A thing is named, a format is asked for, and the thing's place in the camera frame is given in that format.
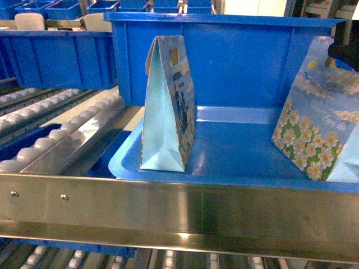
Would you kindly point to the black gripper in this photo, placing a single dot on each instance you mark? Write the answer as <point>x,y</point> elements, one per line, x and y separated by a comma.
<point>345,45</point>

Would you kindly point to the flower gift bag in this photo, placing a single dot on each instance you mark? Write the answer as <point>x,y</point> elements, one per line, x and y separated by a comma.
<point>168,130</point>
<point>318,126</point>

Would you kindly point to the large blue plastic bin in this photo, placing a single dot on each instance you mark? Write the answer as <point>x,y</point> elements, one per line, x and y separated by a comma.
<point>242,68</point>

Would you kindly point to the grey chair right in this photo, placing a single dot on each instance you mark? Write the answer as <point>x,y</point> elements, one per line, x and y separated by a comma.
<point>95,22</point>

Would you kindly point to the grey chair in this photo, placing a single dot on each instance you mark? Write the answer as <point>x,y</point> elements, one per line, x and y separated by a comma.
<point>95,22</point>
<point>29,21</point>

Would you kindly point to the white roller track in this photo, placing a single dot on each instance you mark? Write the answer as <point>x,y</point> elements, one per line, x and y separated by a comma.
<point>50,152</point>

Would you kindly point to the blue bin on left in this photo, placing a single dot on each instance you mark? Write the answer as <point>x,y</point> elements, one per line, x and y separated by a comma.
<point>61,59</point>

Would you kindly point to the grey chair left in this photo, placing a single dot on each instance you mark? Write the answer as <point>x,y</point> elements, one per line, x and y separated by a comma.
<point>29,21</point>

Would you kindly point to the steel rack front rail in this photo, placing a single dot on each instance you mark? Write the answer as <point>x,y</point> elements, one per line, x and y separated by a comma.
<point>315,220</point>

